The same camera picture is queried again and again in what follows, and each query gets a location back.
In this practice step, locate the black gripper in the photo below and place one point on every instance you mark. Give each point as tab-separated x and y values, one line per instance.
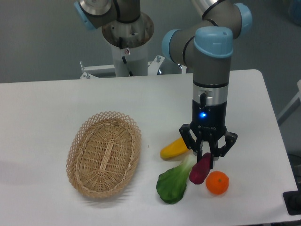
208	123

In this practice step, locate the purple sweet potato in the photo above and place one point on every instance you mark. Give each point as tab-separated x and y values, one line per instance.
201	169

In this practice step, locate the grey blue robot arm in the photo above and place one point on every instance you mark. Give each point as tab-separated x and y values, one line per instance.
206	48

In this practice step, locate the oval wicker basket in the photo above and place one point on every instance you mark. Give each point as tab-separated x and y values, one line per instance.
104	155

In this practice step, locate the yellow mango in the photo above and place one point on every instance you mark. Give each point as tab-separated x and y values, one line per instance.
175	151

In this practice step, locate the orange tangerine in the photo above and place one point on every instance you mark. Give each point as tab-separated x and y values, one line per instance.
217	182

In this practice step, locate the green bok choy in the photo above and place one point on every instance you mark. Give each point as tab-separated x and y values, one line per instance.
171	185

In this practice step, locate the black box at table edge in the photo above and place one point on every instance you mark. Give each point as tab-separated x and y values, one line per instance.
293	202

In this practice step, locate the white frame at right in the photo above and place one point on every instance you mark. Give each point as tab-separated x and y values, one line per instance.
291	107

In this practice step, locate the white metal base frame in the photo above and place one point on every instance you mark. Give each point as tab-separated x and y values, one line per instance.
160	65

